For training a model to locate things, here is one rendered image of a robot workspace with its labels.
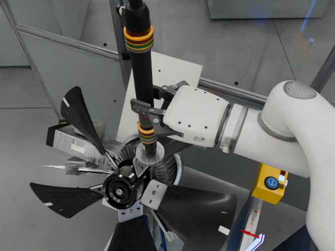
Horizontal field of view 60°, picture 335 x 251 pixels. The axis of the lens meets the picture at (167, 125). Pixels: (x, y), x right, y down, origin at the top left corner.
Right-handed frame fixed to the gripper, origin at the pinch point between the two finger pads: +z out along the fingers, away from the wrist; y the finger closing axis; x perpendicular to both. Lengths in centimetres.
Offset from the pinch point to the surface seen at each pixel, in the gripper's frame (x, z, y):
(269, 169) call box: -58, -34, 30
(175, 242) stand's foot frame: -159, -4, 14
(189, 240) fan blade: -50, -15, -8
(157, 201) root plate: -46.7, -1.8, -2.3
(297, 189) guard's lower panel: -136, -66, 70
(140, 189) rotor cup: -43.0, 4.0, -2.0
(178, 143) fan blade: -28.5, -3.6, 9.8
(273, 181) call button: -57, -36, 25
